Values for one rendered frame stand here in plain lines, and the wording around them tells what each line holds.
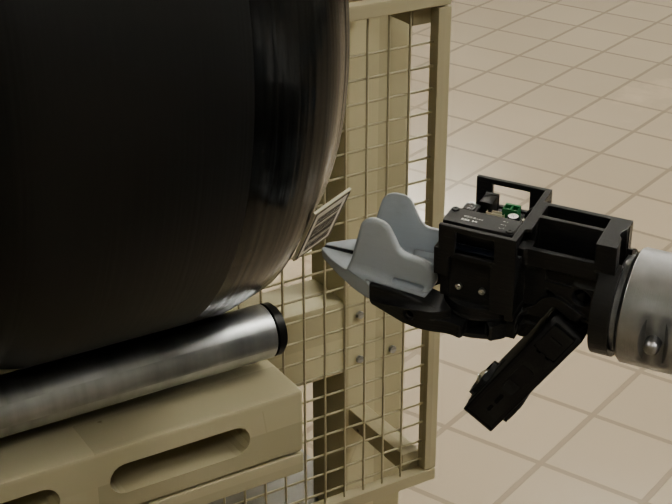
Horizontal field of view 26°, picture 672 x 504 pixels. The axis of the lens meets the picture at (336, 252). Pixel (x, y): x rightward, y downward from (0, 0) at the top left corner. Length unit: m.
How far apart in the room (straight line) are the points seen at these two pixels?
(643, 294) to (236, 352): 0.37
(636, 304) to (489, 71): 3.72
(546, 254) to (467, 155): 3.02
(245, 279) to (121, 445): 0.17
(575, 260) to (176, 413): 0.37
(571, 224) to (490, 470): 1.72
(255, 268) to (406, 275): 0.13
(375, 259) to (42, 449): 0.31
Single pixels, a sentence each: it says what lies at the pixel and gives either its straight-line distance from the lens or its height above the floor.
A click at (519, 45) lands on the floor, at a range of 4.87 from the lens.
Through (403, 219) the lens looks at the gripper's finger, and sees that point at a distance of 0.99.
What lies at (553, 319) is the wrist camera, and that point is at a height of 1.03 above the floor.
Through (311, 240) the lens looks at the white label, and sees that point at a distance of 1.07.
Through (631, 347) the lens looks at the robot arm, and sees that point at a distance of 0.92.
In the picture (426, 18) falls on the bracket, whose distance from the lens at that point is 1.77.
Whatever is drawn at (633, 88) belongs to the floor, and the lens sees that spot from 4.52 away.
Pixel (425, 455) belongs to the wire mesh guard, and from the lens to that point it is 2.03.
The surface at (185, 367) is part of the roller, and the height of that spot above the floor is 0.90.
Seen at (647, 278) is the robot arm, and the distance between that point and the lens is 0.91.
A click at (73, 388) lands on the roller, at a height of 0.91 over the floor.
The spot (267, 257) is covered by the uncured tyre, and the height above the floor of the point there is 1.02.
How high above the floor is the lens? 1.47
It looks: 26 degrees down
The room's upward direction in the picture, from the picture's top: straight up
